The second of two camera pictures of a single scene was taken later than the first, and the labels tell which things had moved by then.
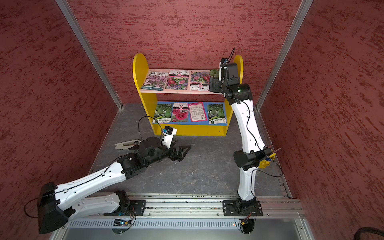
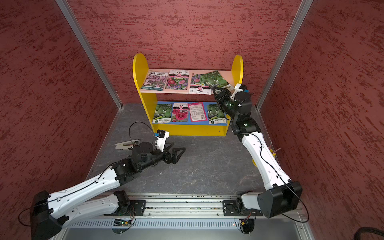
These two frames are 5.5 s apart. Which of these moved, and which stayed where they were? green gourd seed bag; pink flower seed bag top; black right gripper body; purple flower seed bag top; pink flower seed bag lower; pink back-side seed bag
Moved: green gourd seed bag; black right gripper body
Stayed: purple flower seed bag top; pink flower seed bag lower; pink flower seed bag top; pink back-side seed bag
